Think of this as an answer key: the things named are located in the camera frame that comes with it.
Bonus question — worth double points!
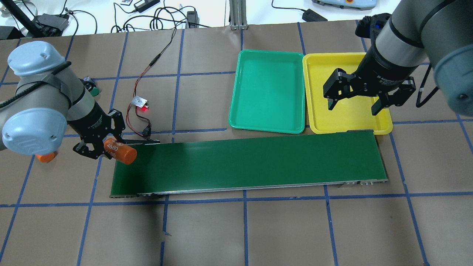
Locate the aluminium frame post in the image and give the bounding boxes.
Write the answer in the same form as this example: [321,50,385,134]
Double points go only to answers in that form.
[229,0,248,31]

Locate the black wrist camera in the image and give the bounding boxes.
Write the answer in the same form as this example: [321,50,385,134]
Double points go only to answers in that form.
[355,13,391,41]

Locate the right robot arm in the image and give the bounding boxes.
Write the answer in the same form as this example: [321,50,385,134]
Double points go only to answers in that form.
[323,0,473,117]

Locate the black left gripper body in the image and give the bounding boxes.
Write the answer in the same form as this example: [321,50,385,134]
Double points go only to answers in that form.
[69,108,125,150]

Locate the black power adapter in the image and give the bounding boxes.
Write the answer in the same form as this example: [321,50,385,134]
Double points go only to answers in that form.
[301,9,328,22]

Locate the green conveyor belt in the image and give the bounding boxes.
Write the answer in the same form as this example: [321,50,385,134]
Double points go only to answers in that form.
[110,131,388,198]

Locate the yellow plastic tray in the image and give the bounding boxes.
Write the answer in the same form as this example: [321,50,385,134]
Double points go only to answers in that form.
[302,52,393,135]

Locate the orange 4680 cylinder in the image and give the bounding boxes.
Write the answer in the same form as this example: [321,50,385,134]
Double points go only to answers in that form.
[103,138,137,165]

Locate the green plastic tray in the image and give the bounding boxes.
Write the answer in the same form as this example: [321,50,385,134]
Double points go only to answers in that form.
[228,50,305,134]

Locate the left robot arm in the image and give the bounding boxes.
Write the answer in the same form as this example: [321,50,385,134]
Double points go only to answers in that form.
[1,41,159,164]

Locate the green mushroom push button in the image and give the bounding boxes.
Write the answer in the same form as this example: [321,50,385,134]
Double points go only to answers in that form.
[79,76,100,97]

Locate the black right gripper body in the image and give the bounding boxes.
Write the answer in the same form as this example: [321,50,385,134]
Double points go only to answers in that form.
[323,52,416,106]

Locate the red black wire pair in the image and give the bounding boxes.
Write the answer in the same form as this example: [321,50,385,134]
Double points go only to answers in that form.
[126,28,178,139]

